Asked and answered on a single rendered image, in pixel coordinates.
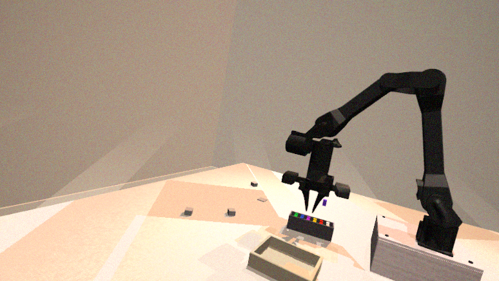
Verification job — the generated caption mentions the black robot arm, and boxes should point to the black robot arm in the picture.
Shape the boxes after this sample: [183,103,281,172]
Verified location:
[286,69,462,257]

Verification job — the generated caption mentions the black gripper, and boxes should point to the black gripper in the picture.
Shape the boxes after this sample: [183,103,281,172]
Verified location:
[281,158,351,213]

